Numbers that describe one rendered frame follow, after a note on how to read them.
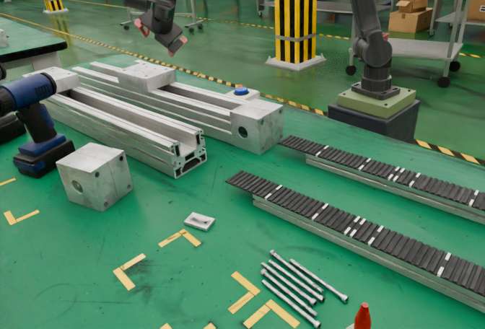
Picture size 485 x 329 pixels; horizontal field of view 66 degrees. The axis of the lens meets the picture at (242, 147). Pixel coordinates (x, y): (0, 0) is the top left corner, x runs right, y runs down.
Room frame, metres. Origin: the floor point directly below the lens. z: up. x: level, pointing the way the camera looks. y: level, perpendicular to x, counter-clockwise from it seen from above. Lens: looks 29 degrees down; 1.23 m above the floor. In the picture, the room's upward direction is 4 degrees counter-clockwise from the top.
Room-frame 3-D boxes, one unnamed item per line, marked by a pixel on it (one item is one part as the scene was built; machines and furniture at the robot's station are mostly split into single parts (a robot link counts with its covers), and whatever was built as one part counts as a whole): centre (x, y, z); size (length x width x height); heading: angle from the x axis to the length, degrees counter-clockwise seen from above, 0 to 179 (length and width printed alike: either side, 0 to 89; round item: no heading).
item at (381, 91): (1.05, -0.41, 0.85); 0.12 x 0.09 x 0.08; 32
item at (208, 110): (1.15, 0.28, 0.82); 0.80 x 0.10 x 0.09; 47
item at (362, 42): (1.04, -0.39, 0.93); 0.09 x 0.05 x 0.10; 92
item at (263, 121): (0.85, -0.05, 0.83); 0.12 x 0.09 x 0.10; 137
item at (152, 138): (1.01, 0.41, 0.82); 0.80 x 0.10 x 0.09; 47
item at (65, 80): (1.18, 0.60, 0.87); 0.16 x 0.11 x 0.07; 47
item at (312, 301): (0.39, -0.05, 0.78); 0.11 x 0.01 x 0.01; 39
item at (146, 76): (1.15, 0.28, 0.87); 0.16 x 0.11 x 0.07; 47
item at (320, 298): (0.39, -0.06, 0.78); 0.11 x 0.01 x 0.01; 39
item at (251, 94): (1.05, 0.00, 0.81); 0.10 x 0.08 x 0.06; 137
